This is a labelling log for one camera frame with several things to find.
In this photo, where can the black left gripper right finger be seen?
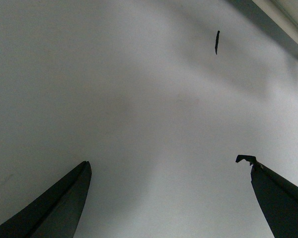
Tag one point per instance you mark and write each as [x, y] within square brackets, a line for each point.
[277, 198]

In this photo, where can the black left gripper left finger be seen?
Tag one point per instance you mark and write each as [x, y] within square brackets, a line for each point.
[56, 212]

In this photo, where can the cream Toshiba toaster oven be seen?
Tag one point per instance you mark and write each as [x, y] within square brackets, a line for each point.
[284, 13]

